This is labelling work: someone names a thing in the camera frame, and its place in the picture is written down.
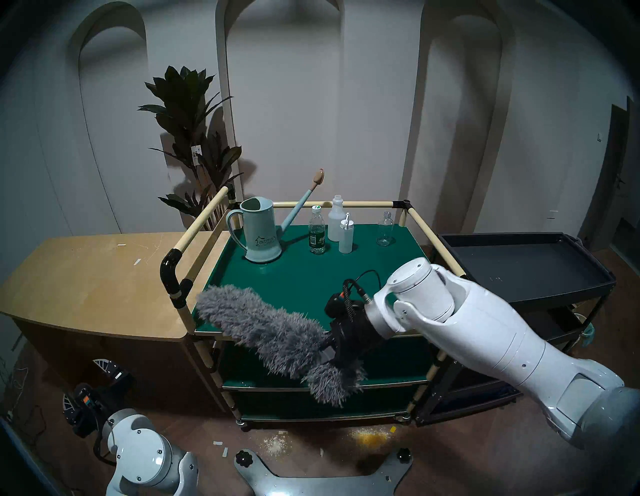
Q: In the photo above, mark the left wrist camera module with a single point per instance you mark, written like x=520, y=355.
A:
x=86, y=400

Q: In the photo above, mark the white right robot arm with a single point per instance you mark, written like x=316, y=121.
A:
x=500, y=330

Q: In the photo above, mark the white opaque plastic bottle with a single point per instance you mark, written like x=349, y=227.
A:
x=335, y=222

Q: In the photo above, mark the green shelf cart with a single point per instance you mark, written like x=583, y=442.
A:
x=300, y=275

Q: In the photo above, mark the black star knob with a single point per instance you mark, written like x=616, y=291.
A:
x=403, y=455
x=243, y=457

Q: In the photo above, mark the white plant tag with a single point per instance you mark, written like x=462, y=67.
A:
x=196, y=150

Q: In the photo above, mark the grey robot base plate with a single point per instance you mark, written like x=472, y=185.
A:
x=325, y=485

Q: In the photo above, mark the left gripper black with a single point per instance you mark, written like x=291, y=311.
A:
x=102, y=402

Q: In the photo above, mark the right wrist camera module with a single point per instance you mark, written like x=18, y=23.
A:
x=342, y=304

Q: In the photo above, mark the dark door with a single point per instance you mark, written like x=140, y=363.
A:
x=617, y=170

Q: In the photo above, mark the light blue watering can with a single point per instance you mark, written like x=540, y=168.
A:
x=262, y=240

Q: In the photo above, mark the tall dark leafy plant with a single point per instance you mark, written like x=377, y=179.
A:
x=182, y=100

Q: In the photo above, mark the small clear empty bottle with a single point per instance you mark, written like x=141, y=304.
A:
x=385, y=232

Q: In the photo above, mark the black utility cart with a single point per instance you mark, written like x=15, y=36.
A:
x=525, y=260

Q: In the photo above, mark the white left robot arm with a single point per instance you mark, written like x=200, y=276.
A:
x=140, y=455

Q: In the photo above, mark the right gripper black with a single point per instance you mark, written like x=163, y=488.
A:
x=352, y=342

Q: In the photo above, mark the grey fluffy duster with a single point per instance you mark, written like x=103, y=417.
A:
x=260, y=325

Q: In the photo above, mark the yellow powder spill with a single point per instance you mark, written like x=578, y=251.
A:
x=371, y=439

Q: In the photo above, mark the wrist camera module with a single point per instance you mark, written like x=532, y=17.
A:
x=86, y=400
x=342, y=304

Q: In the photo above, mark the green label water bottle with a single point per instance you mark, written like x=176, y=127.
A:
x=317, y=240

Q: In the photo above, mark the teal plastic container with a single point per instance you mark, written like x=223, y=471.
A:
x=587, y=334

